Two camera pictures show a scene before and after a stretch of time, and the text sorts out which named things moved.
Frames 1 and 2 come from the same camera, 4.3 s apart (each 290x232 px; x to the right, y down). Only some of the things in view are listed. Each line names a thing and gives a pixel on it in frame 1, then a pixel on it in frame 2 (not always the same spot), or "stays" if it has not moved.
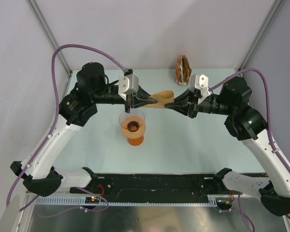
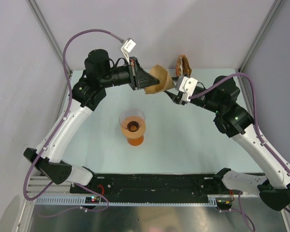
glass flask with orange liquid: [136, 142] stays
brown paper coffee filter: [163, 98] to [166, 82]
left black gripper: [145, 99] to [138, 78]
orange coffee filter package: [183, 70] stays
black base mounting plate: [151, 185] stays
